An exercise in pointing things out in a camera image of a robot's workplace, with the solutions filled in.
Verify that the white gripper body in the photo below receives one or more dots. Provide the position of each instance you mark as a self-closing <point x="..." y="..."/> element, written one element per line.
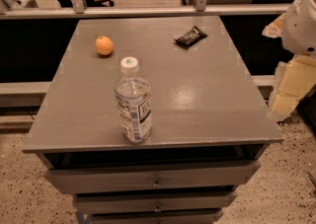
<point x="300" y="32"/>

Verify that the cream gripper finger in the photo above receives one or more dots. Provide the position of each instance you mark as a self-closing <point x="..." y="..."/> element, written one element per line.
<point x="275" y="28"/>
<point x="292" y="82"/>

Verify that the clear plastic water bottle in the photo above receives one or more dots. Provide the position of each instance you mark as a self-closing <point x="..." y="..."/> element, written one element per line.
<point x="133" y="96"/>

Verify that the black snack packet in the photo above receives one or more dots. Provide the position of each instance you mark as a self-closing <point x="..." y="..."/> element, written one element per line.
<point x="190" y="38"/>

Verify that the grey drawer cabinet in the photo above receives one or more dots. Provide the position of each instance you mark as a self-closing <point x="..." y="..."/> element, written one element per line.
<point x="210" y="123"/>

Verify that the top grey drawer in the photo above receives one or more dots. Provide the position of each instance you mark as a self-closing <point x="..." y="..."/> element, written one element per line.
<point x="150" y="177"/>

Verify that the grey drawer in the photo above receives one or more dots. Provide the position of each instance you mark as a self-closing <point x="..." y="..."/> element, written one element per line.
<point x="150" y="177"/>
<point x="200" y="216"/>
<point x="155" y="202"/>

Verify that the middle grey drawer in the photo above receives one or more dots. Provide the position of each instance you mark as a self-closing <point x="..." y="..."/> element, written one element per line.
<point x="155" y="202"/>

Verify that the bottom grey drawer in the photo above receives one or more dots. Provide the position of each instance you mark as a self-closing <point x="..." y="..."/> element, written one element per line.
<point x="200" y="216"/>

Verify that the orange fruit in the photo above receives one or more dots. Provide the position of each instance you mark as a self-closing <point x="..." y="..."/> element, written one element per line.
<point x="104" y="45"/>

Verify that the metal guard rail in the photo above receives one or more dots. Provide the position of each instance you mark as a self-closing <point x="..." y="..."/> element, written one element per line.
<point x="60" y="9"/>

